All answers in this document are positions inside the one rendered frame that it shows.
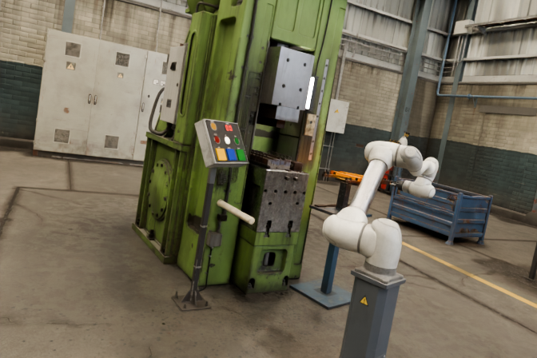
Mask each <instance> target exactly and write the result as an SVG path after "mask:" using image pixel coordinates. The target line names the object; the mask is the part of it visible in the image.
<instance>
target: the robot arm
mask: <svg viewBox="0 0 537 358"><path fill-rule="evenodd" d="M364 156H365V158H366V159H367V160H368V163H369V166H368V168H367V170H366V172H365V174H364V176H363V178H362V180H361V182H360V185H359V187H358V189H357V191H356V193H355V195H354V197H353V199H352V201H351V203H350V205H349V206H348V207H347V208H344V209H342V210H341V211H340V212H339V213H338V214H336V215H331V216H330V217H328V218H327V219H326V220H325V221H324V225H323V231H322V232H323V235H324V237H325V238H326V240H327V241H328V242H330V243H331V244H333V245H335V246H336V247H338V248H341V249H344V250H348V251H350V252H354V253H360V254H361V255H363V256H364V257H365V262H364V265H363V266H361V267H355V270H354V271H356V272H359V273H362V274H364V275H365V276H369V277H371V278H373V279H375V280H378V281H380V282H381V283H383V284H388V283H390V282H393V281H395V280H402V279H403V278H404V276H403V275H401V274H399V273H397V272H396V268H397V265H398V262H399V259H400V252H401V246H402V235H401V231H400V227H399V226H398V224H397V223H396V222H394V221H391V220H389V219H386V218H380V219H376V220H374V221H373V222H372V224H368V219H367V217H366V214H367V212H368V209H369V207H370V205H371V203H372V200H373V198H374V196H375V195H376V191H377V189H378V188H379V186H380V183H382V184H386V185H390V186H394V187H397V188H398V190H400V191H403V192H404V193H409V194H411V195H413V196H415V197H420V198H426V199H429V198H432V197H433V196H434V195H435V192H436V190H435V188H434V187H433V186H432V181H433V180H434V178H435V176H436V173H437V170H438V167H439V163H438V161H437V160H436V159H435V158H434V157H428V158H427V159H425V160H424V161H423V158H422V155H421V153H420V151H419V150H418V149H417V148H415V147H413V146H406V145H398V144H396V143H392V142H387V141H373V142H370V143H369V144H367V145H366V147H365V150H364ZM392 166H395V167H400V168H404V169H407V170H408V171H409V172H410V173H411V174H412V175H413V176H418V177H417V178H416V180H415V181H402V180H401V181H390V180H384V179H383V176H384V174H385V172H386V171H388V170H389V169H390V168H391V167H392Z"/></svg>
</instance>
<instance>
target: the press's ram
mask: <svg viewBox="0 0 537 358"><path fill-rule="evenodd" d="M314 58H315V56H313V55H311V54H306V53H302V52H300V51H296V50H292V49H289V48H286V47H283V46H277V47H269V49H268V58H267V63H266V67H265V77H264V82H263V87H262V92H261V101H260V103H261V104H268V105H279V106H283V107H288V108H293V109H299V110H305V108H306V104H307V99H308V91H309V86H310V81H311V76H312V68H313V63H314Z"/></svg>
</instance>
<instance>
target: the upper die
mask: <svg viewBox="0 0 537 358"><path fill-rule="evenodd" d="M299 113H300V110H299V109H293V108H288V107H283V106H279V105H268V104H261V103H260V106H259V111H258V116H260V117H269V118H273V119H278V120H283V121H292V122H298V117H299Z"/></svg>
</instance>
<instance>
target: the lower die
mask: <svg viewBox="0 0 537 358"><path fill-rule="evenodd" d="M255 156H256V151H254V154H253V150H252V151H251V154H250V159H252V157H253V160H255ZM262 163H263V164H266V165H269V166H270V169H276V168H277V169H280V170H286V169H290V164H291V160H288V159H286V158H285V159H284V161H282V160H281V158H280V157H275V155H274V156H272V155H269V154H267V156H266V154H265V153H264V156H263V159H262Z"/></svg>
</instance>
